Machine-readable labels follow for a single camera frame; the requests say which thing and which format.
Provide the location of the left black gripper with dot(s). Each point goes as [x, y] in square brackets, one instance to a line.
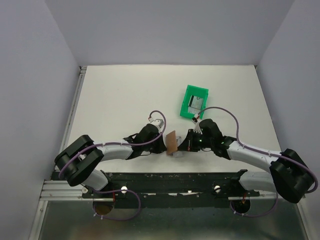
[161, 147]

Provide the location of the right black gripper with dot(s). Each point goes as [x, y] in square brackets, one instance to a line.
[188, 144]

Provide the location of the aluminium extrusion rail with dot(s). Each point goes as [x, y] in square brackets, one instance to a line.
[57, 190]

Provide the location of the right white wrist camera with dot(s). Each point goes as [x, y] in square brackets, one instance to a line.
[196, 120]

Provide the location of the credit card in bin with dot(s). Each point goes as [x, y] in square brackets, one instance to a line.
[195, 104]

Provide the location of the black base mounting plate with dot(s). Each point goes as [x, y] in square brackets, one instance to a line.
[172, 190]

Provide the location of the green plastic bin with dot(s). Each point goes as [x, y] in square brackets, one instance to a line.
[197, 91]

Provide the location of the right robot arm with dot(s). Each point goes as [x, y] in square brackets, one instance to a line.
[281, 172]

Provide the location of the tan leather card holder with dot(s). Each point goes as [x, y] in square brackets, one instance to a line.
[171, 143]

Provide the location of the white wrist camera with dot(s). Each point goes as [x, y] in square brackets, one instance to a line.
[160, 124]
[196, 120]

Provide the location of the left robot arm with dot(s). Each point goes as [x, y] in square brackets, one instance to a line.
[78, 162]

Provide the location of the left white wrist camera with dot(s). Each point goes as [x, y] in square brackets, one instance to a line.
[160, 124]

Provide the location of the silver VIP credit card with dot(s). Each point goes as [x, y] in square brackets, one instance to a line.
[178, 153]

